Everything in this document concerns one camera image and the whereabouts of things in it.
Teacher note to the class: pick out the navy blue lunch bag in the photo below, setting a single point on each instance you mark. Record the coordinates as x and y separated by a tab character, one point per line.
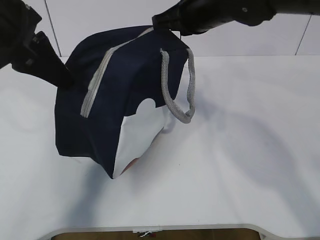
128	82

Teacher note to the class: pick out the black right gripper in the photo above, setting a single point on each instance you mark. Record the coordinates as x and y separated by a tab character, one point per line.
195	17

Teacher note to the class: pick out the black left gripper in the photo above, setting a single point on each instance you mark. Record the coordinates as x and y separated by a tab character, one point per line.
28	52

